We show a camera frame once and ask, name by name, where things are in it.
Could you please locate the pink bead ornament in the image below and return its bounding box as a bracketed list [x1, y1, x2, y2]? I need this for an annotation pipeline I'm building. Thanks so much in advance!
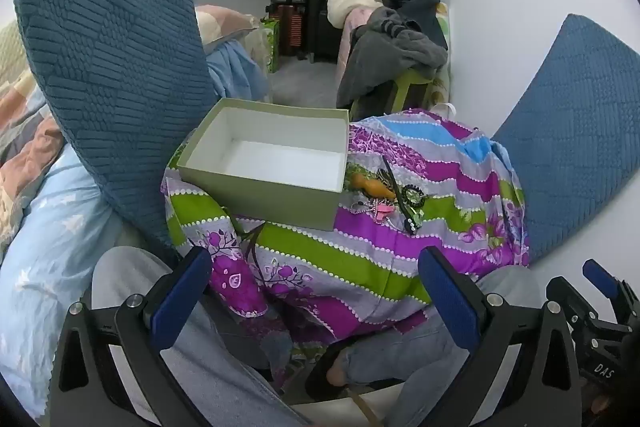
[350, 199, 396, 225]

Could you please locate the red suitcase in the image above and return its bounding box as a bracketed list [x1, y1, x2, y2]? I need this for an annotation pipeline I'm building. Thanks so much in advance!
[276, 3, 307, 56]

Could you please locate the black hair stick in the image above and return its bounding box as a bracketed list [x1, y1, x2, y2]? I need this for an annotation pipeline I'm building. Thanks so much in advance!
[380, 156, 421, 237]

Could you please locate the person's leg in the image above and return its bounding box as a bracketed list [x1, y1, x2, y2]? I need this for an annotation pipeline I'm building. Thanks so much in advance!
[327, 266, 543, 385]
[91, 247, 313, 427]

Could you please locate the small blue textured cushion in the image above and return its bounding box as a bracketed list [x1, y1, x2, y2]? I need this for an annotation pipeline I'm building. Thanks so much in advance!
[490, 13, 640, 263]

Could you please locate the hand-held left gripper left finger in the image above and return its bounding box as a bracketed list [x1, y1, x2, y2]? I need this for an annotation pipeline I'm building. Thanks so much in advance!
[50, 247, 213, 427]

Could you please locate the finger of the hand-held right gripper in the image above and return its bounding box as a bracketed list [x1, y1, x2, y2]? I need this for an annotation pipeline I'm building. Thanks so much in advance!
[582, 259, 636, 328]
[546, 276, 601, 333]

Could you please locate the blue blanket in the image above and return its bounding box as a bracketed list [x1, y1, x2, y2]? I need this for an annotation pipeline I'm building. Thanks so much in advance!
[205, 38, 272, 104]

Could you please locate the orange hair clip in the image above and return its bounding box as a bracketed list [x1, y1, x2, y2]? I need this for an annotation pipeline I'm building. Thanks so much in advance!
[351, 173, 396, 198]

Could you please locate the green plastic stool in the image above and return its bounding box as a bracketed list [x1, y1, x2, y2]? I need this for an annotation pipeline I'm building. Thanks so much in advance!
[349, 68, 437, 122]

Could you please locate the person's right leg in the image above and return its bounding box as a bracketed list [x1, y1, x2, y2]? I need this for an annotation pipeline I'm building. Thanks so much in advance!
[327, 266, 543, 385]

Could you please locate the floral striped cloth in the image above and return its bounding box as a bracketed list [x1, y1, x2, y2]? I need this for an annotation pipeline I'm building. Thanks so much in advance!
[161, 108, 531, 390]

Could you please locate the large blue textured cushion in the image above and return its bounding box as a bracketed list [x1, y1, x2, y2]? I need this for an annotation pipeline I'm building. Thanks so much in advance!
[14, 0, 221, 253]

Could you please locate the green cardboard box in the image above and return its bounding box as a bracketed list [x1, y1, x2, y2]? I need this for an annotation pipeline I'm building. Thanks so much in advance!
[177, 98, 350, 232]

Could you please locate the pink pillow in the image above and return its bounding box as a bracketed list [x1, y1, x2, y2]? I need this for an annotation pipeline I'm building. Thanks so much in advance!
[194, 5, 262, 54]

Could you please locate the black suitcase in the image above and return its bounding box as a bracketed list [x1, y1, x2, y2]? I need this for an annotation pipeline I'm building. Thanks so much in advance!
[306, 0, 343, 64]

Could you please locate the green bag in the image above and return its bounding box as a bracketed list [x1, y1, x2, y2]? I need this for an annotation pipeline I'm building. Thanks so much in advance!
[259, 17, 281, 74]

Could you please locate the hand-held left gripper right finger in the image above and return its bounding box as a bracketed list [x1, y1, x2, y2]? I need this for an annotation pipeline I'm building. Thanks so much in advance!
[400, 247, 583, 427]

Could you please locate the light blue printed pillow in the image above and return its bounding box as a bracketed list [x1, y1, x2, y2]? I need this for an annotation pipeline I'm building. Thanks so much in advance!
[0, 141, 127, 420]

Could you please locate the person's left leg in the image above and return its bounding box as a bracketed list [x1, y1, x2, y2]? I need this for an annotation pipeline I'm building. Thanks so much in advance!
[91, 247, 313, 427]

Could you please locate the green round brooch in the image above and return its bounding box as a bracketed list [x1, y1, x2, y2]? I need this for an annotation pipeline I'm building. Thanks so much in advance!
[401, 185, 426, 210]

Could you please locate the grey hoodie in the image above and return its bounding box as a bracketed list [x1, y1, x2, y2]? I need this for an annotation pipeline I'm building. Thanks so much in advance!
[336, 6, 449, 108]

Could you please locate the plaid quilt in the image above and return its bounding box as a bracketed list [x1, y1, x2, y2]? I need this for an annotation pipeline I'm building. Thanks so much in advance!
[0, 19, 68, 260]

